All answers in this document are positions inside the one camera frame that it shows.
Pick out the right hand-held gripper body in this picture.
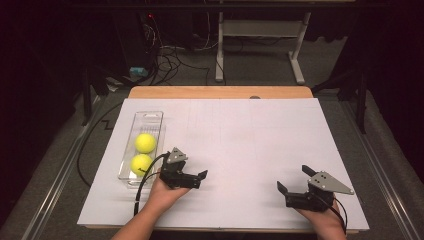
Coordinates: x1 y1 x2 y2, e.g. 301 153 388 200
284 170 355 213

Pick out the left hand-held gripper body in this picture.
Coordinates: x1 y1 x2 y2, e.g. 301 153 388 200
159 147 202 190

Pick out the yellow tennis ball black print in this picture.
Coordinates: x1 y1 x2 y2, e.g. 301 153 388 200
129 153 154 178

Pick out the white board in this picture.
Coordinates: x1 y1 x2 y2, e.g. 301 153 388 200
77 97 370 232

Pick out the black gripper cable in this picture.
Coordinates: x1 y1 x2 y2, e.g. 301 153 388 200
133 152 172 217
332 196 348 234

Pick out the black floor cable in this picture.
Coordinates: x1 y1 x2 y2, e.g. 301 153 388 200
76 101 124 188

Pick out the bundle of cables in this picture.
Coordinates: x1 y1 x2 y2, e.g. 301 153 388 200
143 13 221 86

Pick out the black computer tower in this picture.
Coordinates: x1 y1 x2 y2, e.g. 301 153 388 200
112 11 160 73

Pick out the aluminium floor rail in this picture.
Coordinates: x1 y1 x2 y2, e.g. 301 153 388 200
339 99 424 240
19 96 108 240

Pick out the wooden table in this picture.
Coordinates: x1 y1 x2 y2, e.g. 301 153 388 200
84 85 361 235

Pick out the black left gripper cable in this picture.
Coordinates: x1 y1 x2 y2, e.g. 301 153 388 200
133 152 172 217

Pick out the clear plastic container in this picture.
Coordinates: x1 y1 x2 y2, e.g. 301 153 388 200
117 110 167 190

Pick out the white metal stand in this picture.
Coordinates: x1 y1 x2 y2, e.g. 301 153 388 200
214 11 313 86

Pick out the person's right hand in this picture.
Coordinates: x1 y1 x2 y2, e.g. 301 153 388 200
294 201 345 236

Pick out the plain yellow tennis ball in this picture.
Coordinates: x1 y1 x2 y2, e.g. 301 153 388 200
134 132 158 155

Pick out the teal box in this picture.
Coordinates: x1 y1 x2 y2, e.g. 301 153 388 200
129 66 149 77

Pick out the black metal stand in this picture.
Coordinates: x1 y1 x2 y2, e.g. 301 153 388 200
80 66 112 127
312 66 370 135

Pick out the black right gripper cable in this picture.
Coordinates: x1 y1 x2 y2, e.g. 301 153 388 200
332 196 348 234

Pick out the person's left hand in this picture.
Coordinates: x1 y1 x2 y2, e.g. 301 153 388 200
145 178 192 216

